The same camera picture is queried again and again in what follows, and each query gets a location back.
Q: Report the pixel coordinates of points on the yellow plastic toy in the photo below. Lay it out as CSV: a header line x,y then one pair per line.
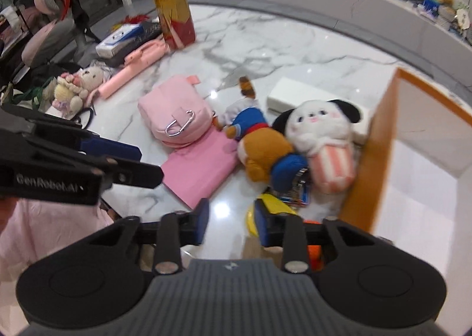
x,y
278,207

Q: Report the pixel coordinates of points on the white and blue box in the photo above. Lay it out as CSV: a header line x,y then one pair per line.
x,y
118,39

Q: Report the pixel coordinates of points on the pink clothing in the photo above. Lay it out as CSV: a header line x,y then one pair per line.
x,y
44,236

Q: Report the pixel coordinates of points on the red yellow carton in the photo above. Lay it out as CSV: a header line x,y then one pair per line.
x,y
173,11

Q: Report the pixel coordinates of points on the pink flat folder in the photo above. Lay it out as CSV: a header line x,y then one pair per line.
x,y
201,168

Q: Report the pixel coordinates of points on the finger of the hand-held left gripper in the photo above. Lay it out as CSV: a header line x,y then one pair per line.
x,y
136,174
110,149

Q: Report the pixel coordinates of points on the floral round plate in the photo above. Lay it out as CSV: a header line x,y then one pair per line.
x,y
462,18

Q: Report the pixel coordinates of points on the pink office chair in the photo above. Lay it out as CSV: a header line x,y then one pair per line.
x,y
46,37

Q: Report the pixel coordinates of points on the white dog plush black ears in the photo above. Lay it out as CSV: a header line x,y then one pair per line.
x,y
320,140

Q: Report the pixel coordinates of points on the cream plush doll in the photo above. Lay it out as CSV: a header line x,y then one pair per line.
x,y
75,87

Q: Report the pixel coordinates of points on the brown bear plush blue outfit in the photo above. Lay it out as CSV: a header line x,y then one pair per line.
x,y
258,144

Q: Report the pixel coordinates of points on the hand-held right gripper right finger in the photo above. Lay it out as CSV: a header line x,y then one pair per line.
x,y
262,224

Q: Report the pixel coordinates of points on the orange soft toy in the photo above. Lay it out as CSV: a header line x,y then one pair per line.
x,y
314,247

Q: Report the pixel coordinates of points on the orange cardboard box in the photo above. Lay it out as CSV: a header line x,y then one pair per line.
x,y
372,159

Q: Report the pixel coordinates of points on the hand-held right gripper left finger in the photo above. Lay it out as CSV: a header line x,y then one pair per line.
x,y
201,221

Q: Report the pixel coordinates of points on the pink pouch with carabiner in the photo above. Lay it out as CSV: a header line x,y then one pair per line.
x,y
173,107

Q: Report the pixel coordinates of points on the black flat box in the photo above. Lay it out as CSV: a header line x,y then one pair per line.
x,y
151,30

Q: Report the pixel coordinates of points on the white rectangular box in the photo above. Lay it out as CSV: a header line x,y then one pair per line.
x,y
291,96

